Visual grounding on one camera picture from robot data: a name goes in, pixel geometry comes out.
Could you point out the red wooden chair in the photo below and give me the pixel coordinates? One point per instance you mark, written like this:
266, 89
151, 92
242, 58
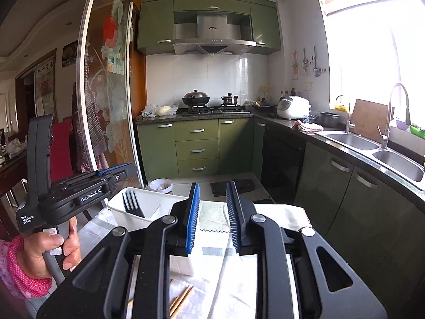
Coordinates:
12, 178

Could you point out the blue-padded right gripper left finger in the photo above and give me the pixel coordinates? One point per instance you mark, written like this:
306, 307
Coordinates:
127, 272

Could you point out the stainless double sink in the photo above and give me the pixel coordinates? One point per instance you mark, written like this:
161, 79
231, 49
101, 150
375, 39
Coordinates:
390, 159

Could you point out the black pot on counter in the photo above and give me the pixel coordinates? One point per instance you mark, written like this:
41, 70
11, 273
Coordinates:
328, 119

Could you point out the plastic bag with food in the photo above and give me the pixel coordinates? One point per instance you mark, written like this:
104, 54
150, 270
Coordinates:
152, 110

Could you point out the wooden cutting board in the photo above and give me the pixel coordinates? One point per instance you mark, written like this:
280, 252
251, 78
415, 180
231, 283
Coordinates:
367, 117

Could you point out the green lower kitchen cabinets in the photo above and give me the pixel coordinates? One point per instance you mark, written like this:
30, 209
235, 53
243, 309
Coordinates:
186, 146

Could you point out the black plastic fork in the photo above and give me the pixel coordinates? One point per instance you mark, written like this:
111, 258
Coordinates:
131, 204

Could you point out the white trash bin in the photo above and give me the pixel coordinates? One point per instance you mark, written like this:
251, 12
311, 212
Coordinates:
164, 186

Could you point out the person's left hand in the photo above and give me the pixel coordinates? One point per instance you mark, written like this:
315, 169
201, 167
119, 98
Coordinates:
31, 260

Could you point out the dark side counter cabinets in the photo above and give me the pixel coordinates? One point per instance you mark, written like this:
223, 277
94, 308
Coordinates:
370, 219

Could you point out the patterned grey-green tablecloth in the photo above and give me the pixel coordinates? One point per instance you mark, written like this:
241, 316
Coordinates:
224, 283

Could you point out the green kitchen cabinets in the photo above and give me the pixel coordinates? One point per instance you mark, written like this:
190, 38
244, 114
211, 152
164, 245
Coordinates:
156, 23
186, 146

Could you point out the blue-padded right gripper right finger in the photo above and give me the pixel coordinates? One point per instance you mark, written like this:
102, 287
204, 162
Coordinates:
299, 275

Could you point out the small steel faucet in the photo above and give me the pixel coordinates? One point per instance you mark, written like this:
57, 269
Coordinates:
342, 104

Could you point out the white rice cooker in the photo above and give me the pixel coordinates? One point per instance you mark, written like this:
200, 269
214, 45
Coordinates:
293, 108

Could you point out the small black pot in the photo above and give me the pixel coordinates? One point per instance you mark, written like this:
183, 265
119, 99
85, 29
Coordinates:
230, 100

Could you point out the green upper kitchen cabinets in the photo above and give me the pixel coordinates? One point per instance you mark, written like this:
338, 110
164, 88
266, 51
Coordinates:
156, 23

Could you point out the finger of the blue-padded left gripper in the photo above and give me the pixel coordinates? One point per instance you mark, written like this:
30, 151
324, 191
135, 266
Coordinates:
114, 169

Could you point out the window with blind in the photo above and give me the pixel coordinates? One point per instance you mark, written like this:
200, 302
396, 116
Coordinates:
373, 45

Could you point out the sliding glass door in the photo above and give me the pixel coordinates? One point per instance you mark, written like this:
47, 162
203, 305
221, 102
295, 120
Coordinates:
106, 31

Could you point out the gas stove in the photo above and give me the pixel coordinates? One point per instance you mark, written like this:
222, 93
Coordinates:
223, 109

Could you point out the black wok with lid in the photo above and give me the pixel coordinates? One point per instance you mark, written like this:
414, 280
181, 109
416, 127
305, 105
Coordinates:
195, 98

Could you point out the steel range hood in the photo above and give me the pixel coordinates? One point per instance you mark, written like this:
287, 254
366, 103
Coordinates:
212, 33

